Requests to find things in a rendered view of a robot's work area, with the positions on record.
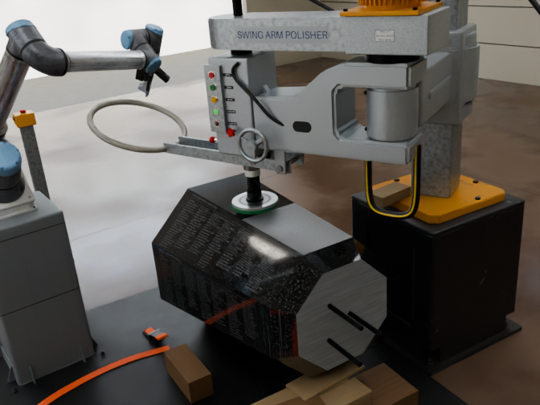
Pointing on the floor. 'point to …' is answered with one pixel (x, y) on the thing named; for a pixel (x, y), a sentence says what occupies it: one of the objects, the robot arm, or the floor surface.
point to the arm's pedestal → (40, 296)
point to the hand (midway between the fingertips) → (148, 95)
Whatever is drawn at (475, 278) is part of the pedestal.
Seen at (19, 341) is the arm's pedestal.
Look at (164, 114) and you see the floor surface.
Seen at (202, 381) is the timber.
